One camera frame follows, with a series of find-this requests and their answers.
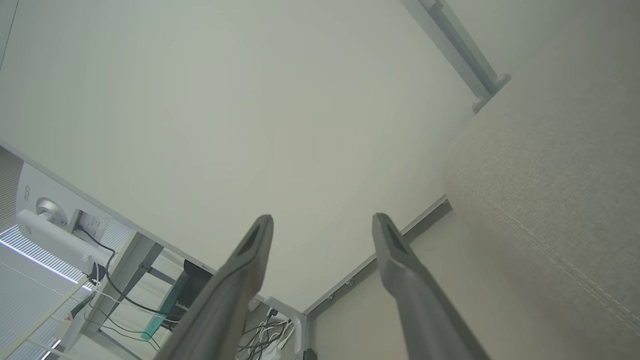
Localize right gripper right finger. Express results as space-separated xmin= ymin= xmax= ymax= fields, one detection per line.
xmin=372 ymin=213 xmax=492 ymax=360

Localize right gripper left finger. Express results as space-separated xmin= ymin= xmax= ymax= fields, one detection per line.
xmin=155 ymin=215 xmax=275 ymax=360

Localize black box under desk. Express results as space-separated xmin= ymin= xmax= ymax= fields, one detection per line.
xmin=175 ymin=259 xmax=217 ymax=310

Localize teal plastic bar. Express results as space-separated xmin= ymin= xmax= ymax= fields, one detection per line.
xmin=140 ymin=284 xmax=177 ymax=342

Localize grey partition leg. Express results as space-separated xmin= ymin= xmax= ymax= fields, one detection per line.
xmin=264 ymin=296 xmax=309 ymax=360

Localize grey metal desk leg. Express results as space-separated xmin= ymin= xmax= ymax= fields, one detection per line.
xmin=80 ymin=231 xmax=167 ymax=342

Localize white partition panel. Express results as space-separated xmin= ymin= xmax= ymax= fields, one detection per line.
xmin=0 ymin=0 xmax=476 ymax=316

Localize white MSI monitor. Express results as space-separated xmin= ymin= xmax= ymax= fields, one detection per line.
xmin=14 ymin=161 xmax=132 ymax=261

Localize tangled floor cables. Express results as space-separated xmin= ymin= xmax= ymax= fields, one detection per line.
xmin=235 ymin=309 xmax=297 ymax=360

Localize black monitor cable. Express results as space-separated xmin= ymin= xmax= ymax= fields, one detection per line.
xmin=74 ymin=224 xmax=182 ymax=317

